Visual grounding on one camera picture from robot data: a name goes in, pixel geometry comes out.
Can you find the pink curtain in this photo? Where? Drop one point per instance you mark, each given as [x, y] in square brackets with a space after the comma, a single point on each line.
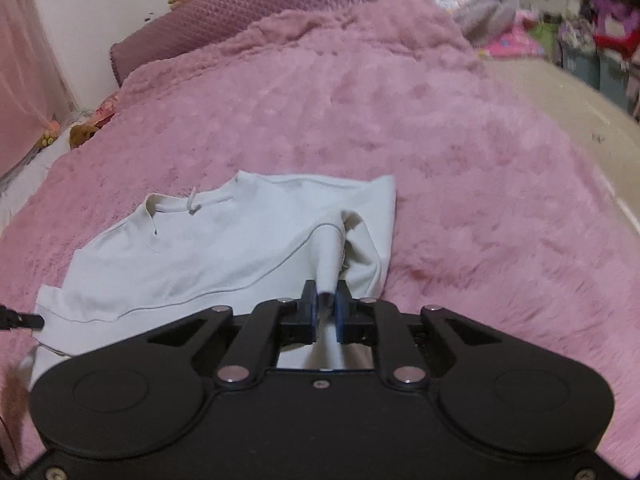
[30, 60]

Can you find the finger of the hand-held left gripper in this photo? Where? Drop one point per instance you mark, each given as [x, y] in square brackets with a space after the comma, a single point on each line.
[20, 319]

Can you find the pink quilted headboard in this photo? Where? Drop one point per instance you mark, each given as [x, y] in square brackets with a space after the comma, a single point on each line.
[240, 10]

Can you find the red cloth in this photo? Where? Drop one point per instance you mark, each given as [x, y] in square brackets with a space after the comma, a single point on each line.
[617, 37]

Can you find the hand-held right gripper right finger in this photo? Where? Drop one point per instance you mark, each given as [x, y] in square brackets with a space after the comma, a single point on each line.
[342, 310]

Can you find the white printed sweatshirt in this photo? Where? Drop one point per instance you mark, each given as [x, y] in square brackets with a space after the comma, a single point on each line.
[225, 240]

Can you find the pink printed cloth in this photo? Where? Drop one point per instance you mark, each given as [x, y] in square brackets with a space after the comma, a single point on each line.
[512, 42]

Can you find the blue-grey storage bin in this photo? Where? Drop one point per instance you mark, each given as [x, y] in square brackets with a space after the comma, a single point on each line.
[615, 80]
[580, 65]

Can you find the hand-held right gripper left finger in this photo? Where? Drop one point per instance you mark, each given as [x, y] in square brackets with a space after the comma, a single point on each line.
[310, 307]

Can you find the pink fluffy blanket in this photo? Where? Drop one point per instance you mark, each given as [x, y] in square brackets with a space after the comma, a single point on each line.
[450, 160]

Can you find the brown fuzzy cloth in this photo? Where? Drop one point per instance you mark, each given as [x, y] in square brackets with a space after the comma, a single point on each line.
[12, 400]

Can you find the small orange plush toy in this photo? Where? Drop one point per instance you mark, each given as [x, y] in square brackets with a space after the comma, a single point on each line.
[49, 135]

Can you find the green basket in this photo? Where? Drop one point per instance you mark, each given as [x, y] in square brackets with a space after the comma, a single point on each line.
[544, 40]

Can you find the white bedsheet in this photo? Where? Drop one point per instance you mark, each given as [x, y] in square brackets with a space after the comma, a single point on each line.
[25, 180]

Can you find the brown plush toy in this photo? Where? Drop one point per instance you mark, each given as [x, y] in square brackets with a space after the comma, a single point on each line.
[84, 135]

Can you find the red floral pillow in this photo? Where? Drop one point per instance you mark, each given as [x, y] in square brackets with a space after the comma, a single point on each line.
[105, 110]

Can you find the grey fluffy blanket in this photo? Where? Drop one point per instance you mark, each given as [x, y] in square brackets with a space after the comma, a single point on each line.
[485, 17]

